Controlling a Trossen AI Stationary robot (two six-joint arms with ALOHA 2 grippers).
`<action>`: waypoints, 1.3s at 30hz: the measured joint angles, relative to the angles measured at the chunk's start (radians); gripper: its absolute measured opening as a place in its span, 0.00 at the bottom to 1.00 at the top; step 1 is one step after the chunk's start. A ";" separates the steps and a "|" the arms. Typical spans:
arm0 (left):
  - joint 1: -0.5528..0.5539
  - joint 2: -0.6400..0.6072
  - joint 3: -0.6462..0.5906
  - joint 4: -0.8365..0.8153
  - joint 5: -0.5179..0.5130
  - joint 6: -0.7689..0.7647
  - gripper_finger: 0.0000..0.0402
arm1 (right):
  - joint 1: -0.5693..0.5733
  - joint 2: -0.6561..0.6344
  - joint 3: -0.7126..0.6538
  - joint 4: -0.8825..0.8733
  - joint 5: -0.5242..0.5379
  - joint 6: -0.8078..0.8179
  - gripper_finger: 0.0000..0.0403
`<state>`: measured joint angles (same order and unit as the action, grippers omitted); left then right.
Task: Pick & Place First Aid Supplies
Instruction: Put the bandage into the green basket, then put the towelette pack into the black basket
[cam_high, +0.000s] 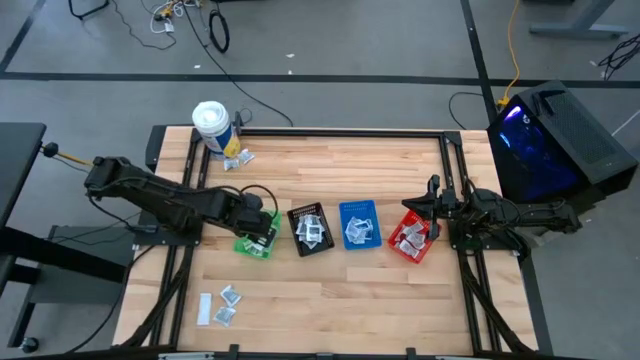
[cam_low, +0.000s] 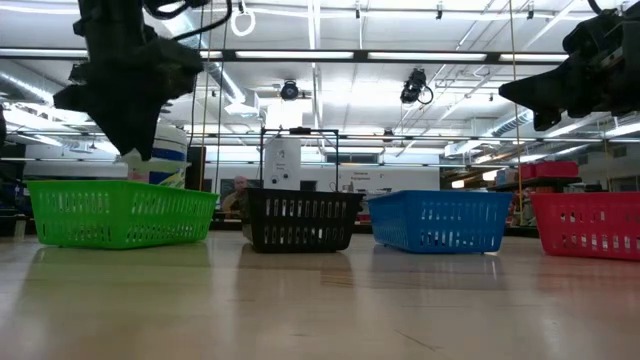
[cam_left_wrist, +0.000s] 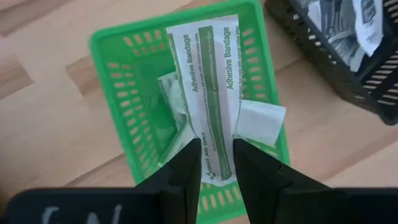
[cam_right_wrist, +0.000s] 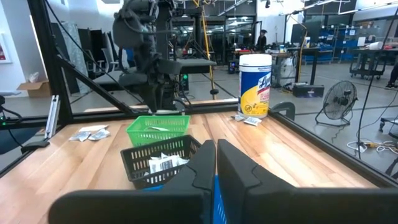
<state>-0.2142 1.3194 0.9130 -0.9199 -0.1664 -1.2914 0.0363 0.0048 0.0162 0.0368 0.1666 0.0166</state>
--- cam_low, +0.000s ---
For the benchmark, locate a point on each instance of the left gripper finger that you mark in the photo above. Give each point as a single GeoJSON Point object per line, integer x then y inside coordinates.
{"type": "Point", "coordinates": [135, 132]}

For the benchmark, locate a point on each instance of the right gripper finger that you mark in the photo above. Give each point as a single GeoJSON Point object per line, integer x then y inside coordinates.
{"type": "Point", "coordinates": [555, 87]}

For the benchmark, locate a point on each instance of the white long packet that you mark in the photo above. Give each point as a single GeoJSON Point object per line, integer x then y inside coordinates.
{"type": "Point", "coordinates": [165, 165]}

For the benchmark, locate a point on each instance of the white wipes canister blue label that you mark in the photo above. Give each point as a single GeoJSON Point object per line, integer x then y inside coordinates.
{"type": "Point", "coordinates": [172, 145]}

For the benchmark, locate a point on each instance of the green plastic basket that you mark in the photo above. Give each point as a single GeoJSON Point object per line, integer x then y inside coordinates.
{"type": "Point", "coordinates": [120, 186]}

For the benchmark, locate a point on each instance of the black upright panel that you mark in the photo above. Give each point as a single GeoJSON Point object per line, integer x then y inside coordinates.
{"type": "Point", "coordinates": [196, 167]}

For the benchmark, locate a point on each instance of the red storage bin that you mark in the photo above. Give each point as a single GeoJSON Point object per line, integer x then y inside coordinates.
{"type": "Point", "coordinates": [526, 171]}
{"type": "Point", "coordinates": [556, 169]}

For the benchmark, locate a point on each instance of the red plastic basket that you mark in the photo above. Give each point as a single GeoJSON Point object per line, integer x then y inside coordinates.
{"type": "Point", "coordinates": [585, 199]}

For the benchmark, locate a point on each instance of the person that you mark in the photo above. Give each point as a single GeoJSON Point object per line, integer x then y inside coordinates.
{"type": "Point", "coordinates": [237, 197]}

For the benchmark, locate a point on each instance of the black background equipment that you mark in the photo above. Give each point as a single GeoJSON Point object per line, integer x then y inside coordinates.
{"type": "Point", "coordinates": [12, 190]}

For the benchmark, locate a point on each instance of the white machine cabinet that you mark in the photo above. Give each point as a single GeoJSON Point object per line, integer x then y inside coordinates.
{"type": "Point", "coordinates": [282, 165]}

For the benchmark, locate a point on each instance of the blue plastic basket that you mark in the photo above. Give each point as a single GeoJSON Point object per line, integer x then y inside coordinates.
{"type": "Point", "coordinates": [440, 196]}

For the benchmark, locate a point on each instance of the black plastic basket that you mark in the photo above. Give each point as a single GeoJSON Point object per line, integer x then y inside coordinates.
{"type": "Point", "coordinates": [300, 194]}

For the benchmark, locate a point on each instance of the small black monitor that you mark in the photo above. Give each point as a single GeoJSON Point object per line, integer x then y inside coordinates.
{"type": "Point", "coordinates": [308, 185]}

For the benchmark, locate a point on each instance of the black overhead light bar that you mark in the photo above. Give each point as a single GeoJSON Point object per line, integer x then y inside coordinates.
{"type": "Point", "coordinates": [360, 55]}

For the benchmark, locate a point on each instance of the black hanging camera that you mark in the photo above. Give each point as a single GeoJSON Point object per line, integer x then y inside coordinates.
{"type": "Point", "coordinates": [414, 85]}

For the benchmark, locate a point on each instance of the black overhead camera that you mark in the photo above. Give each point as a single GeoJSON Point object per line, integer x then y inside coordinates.
{"type": "Point", "coordinates": [289, 90]}

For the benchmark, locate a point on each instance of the black tube frame stand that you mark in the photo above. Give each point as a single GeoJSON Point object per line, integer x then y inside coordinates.
{"type": "Point", "coordinates": [300, 131]}

